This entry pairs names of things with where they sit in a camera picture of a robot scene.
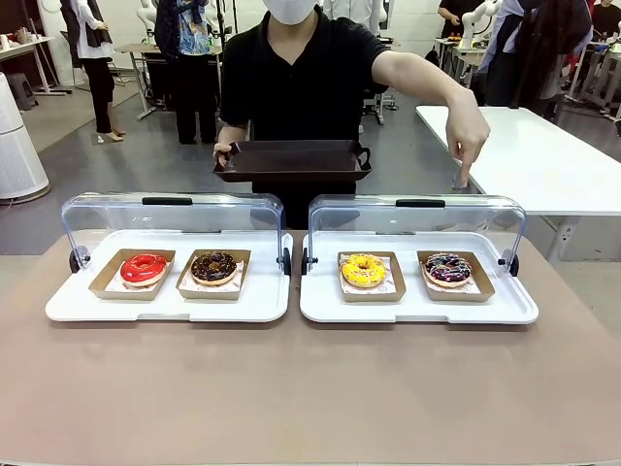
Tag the red glazed donut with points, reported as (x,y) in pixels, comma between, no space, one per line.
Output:
(140,272)

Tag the paper liner under yellow donut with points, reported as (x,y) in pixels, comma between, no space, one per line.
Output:
(383,290)

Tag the person's left forearm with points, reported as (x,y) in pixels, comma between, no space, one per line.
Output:
(427,77)

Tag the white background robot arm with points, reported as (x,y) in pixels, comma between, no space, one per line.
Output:
(381,14)
(145,19)
(473,24)

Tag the paper liner under chocolate donut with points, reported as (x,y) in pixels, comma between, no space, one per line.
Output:
(240,272)

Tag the white display case base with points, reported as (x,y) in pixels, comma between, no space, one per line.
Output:
(417,313)
(165,310)

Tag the person's right forearm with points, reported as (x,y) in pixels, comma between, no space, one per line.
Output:
(234,133)

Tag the bystander in black top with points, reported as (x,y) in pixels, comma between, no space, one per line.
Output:
(451,12)

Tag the background wooden work desk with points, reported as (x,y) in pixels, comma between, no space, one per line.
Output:
(138,53)

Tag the bystander in dark coat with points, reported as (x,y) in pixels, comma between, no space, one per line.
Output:
(533,53)

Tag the grey plastic stool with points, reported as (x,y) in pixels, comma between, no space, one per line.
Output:
(22,89)

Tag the person's black shirt torso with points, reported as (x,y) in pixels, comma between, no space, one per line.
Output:
(301,87)

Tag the person's right hand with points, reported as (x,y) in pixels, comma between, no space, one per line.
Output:
(222,149)

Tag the bystander in black vest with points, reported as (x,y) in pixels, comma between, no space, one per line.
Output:
(97,63)

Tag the white face mask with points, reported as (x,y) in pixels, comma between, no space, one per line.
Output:
(291,10)

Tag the cardboard tray under yellow donut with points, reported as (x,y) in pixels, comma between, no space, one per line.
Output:
(371,297)

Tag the cardboard tray under red donut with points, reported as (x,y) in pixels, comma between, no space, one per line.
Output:
(104,284)

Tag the clear display case lid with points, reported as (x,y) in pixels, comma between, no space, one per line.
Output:
(218,213)
(349,216)

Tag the yellow sprinkled donut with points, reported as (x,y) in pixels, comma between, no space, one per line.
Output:
(356,276)

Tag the chocolate glazed donut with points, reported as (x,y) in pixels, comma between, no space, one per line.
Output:
(213,269)

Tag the paper liner under purple donut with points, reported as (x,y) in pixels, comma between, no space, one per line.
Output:
(473,286)

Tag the person's left hand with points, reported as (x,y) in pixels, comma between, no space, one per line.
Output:
(468,133)

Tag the bystander in floral shirt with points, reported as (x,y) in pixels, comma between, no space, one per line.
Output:
(191,73)

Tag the paper liner under red donut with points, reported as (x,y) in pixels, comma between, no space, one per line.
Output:
(116,286)

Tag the background desk with cups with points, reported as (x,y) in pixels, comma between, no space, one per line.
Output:
(24,48)

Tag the cardboard tray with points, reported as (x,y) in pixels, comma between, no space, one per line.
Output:
(371,297)
(104,284)
(458,297)
(208,293)

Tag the dark brown serving tray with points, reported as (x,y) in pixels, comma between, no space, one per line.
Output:
(296,162)

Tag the purple drizzled donut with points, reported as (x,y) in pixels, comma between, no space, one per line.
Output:
(439,274)

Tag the black backpack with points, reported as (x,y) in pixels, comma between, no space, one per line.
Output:
(432,56)

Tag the white side table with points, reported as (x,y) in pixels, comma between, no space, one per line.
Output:
(543,160)

